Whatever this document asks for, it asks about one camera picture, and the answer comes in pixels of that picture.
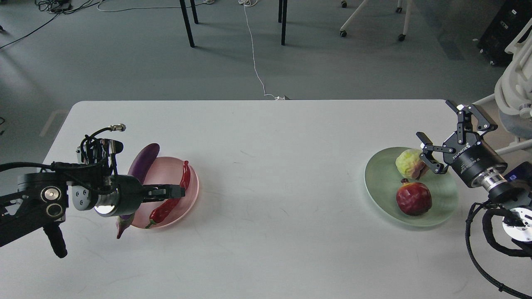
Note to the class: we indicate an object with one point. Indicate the purple eggplant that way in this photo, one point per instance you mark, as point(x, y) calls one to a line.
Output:
point(138, 169)

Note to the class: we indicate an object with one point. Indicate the red chili pepper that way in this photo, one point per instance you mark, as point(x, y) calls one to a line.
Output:
point(160, 213)

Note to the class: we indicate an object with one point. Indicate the black table leg left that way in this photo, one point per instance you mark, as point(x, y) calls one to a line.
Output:
point(186, 18)

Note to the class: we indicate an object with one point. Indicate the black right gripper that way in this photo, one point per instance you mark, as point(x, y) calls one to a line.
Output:
point(465, 151)

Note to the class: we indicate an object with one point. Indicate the green plate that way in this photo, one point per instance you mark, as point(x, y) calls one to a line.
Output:
point(382, 179)

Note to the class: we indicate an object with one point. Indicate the black table leg right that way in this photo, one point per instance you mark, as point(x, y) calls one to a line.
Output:
point(282, 19)

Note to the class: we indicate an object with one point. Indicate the white office chair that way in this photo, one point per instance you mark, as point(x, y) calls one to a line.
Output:
point(513, 93)

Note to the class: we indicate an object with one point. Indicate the yellow-green custard apple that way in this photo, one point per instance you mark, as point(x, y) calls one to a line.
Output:
point(410, 165)

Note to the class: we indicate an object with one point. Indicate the pink plate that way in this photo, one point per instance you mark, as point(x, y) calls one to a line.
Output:
point(167, 170)

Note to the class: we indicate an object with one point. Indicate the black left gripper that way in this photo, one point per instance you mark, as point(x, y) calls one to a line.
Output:
point(128, 194)

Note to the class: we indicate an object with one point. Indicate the red pomegranate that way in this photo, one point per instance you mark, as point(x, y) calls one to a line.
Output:
point(413, 198)

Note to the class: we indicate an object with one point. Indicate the black equipment case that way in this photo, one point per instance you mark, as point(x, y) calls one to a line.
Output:
point(510, 19)

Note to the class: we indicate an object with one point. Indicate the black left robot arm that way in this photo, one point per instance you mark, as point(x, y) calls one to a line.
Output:
point(42, 198)

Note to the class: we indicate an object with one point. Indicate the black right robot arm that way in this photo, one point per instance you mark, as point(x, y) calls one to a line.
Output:
point(506, 222)

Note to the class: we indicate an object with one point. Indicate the black table leg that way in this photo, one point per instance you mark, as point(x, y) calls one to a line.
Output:
point(282, 19)
point(186, 18)

